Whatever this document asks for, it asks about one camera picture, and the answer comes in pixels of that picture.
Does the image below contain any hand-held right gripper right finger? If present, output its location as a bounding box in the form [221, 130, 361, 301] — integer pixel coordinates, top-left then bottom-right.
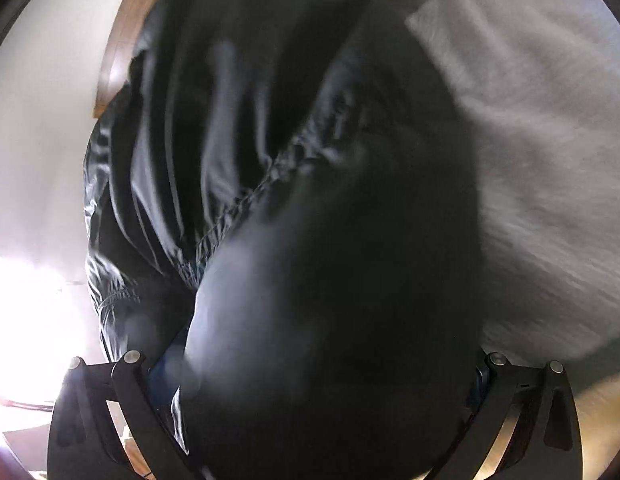
[427, 352, 584, 480]

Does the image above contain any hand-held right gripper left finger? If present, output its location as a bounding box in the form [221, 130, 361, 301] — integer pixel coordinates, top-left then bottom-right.
[47, 345, 213, 480]

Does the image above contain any black puffer jacket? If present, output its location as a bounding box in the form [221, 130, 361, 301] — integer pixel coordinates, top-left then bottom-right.
[82, 0, 487, 480]

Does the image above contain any wooden headboard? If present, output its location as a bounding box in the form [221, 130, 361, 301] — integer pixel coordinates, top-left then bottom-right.
[92, 0, 187, 120]

